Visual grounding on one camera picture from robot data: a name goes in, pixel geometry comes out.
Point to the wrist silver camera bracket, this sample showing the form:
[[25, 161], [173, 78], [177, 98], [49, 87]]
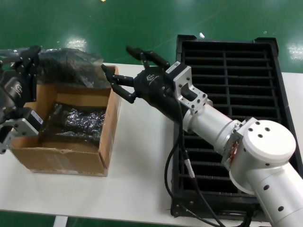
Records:
[[26, 124], [189, 92]]

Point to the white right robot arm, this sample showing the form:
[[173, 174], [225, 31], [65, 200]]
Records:
[[265, 156]]

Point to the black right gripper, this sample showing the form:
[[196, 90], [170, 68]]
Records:
[[156, 89]]

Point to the small white floor scrap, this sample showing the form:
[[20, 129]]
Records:
[[201, 35]]

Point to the bagged graphics card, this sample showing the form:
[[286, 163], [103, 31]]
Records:
[[78, 123]]

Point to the black divided plastic crate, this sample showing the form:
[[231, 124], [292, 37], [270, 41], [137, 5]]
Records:
[[248, 63]]

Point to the right wrist silver camera bracket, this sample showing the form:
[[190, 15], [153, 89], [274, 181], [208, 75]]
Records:
[[189, 92]]

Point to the white table leg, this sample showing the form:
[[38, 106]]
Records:
[[60, 218]]

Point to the brown cardboard box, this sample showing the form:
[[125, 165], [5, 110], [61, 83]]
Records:
[[61, 160]]

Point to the left wrist silver camera bracket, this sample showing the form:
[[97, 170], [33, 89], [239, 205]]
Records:
[[26, 124]]

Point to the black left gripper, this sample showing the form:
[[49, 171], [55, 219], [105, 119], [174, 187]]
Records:
[[11, 99]]

